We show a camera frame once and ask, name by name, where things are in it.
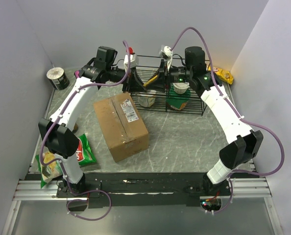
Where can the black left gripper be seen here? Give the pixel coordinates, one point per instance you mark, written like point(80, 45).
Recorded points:
point(133, 82)

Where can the brown cardboard box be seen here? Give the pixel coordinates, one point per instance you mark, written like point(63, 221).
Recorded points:
point(122, 126)

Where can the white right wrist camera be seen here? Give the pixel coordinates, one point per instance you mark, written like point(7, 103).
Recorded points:
point(167, 54)

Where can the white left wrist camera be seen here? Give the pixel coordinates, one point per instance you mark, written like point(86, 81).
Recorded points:
point(134, 61)

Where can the small brown jar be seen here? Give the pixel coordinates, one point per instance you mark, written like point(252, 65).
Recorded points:
point(75, 128)

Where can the green Chuba chips bag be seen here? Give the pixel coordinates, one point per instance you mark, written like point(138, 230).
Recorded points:
point(84, 157)

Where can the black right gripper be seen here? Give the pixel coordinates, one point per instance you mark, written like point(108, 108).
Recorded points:
point(158, 83)

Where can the black wire basket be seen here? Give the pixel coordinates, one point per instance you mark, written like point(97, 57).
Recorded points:
point(193, 69)

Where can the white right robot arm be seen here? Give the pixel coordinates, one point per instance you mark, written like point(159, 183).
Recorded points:
point(243, 141)

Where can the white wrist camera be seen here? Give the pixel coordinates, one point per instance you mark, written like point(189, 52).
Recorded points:
point(167, 54)
point(134, 61)

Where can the green canister in basket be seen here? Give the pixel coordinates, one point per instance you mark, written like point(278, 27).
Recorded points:
point(177, 101)

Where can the yellow utility knife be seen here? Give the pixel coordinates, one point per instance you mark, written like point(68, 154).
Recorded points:
point(151, 80)

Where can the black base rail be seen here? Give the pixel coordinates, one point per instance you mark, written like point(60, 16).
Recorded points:
point(149, 189)

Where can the pink yogurt cup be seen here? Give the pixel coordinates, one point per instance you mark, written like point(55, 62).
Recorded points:
point(76, 73)

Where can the black can white lid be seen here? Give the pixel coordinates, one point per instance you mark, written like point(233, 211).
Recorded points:
point(57, 78)

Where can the yellow snack bag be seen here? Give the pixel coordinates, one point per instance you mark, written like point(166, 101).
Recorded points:
point(224, 75)

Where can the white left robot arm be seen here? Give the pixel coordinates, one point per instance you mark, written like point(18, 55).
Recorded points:
point(59, 143)

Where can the white lidded jar in basket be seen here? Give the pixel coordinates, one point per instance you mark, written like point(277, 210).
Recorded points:
point(147, 99)

